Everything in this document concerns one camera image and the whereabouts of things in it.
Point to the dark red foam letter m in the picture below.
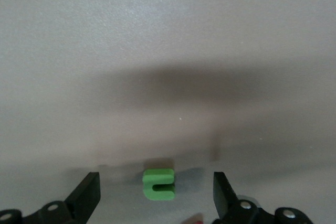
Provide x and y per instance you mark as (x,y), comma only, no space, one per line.
(195,220)

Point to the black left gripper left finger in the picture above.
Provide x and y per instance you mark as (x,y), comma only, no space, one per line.
(85,197)

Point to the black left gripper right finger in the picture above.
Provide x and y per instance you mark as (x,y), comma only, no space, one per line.
(223,197)

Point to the green foam letter u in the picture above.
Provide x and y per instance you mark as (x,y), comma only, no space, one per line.
(148,182)

